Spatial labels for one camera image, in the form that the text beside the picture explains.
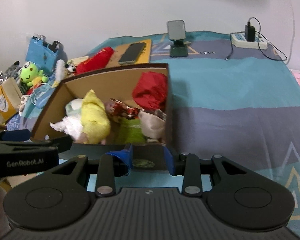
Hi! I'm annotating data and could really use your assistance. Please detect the black charger adapter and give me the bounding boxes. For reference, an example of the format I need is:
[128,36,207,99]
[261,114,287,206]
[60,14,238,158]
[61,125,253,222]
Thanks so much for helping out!
[245,21,256,42]

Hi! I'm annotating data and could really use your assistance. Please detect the small yellow cardboard box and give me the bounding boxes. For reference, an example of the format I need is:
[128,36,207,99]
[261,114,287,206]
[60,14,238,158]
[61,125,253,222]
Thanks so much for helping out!
[0,77,23,125]

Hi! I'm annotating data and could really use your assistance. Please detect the green frog plush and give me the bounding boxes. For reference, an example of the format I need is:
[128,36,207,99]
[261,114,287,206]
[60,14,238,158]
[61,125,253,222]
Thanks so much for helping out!
[19,61,49,88]

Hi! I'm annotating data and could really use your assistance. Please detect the red cloth bundle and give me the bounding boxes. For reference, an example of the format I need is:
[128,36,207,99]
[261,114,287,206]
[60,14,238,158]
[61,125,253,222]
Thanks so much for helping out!
[132,72,168,112]

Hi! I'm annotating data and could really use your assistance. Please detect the yellow book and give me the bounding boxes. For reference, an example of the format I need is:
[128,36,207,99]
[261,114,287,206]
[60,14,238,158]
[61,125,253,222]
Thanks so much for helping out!
[106,39,152,68]

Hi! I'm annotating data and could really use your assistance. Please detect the small white dog plush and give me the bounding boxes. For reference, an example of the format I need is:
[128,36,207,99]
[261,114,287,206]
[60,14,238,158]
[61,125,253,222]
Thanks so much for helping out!
[52,59,76,87]

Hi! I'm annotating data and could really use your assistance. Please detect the white earphone cable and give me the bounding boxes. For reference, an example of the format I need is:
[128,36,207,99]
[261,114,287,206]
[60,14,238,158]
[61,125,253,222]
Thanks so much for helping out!
[29,81,56,106]

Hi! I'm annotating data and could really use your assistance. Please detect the grey camouflage cloth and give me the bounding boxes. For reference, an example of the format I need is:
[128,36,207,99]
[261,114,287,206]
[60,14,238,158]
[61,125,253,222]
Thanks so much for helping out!
[138,109,166,142]

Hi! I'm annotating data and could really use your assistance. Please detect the white fluffy towel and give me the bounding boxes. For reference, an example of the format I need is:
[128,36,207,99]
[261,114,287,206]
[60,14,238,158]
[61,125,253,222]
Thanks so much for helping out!
[50,114,83,141]

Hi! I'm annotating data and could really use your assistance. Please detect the white wall cable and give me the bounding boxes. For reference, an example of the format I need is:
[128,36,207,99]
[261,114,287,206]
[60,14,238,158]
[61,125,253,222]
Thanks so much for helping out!
[284,0,297,66]

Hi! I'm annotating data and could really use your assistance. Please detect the yellow towel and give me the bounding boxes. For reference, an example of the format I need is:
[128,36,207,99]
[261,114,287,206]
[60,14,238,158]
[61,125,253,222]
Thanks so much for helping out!
[81,89,111,140]

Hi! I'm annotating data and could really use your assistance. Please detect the mint green white hat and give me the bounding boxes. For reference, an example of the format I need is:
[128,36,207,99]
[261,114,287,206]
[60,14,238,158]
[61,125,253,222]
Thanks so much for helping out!
[65,99,83,116]

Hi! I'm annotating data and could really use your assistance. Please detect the thin yellow booklet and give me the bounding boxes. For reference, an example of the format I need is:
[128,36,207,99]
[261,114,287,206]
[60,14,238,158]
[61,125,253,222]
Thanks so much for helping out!
[66,56,89,66]

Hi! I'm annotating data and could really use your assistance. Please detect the blue striped bed sheet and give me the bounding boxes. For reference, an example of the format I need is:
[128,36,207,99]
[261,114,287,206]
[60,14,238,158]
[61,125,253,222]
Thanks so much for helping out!
[4,33,300,239]

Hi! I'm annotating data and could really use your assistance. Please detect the red long plush pillow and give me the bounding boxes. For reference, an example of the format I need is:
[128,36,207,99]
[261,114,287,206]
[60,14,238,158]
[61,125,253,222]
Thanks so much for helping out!
[75,47,114,75]

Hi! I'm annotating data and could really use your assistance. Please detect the brown cardboard box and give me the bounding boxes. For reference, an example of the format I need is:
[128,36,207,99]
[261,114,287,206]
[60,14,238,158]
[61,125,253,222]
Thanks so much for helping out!
[29,63,175,170]

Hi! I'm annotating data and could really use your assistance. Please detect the dark smartphone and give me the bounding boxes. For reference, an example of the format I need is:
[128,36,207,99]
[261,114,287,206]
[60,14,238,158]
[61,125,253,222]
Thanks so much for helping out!
[118,42,146,65]

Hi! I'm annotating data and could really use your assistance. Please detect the white power strip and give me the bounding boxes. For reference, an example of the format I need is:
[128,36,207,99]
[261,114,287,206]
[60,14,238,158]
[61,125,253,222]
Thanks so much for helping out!
[231,32,268,50]

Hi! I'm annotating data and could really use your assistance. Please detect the green cloth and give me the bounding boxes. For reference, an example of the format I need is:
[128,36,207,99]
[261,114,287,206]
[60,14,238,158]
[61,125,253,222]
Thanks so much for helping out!
[115,118,147,145]

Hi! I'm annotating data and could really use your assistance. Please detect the pink plush toy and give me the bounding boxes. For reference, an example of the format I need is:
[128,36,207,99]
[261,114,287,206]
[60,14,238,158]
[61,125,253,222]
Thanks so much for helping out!
[76,132,106,145]

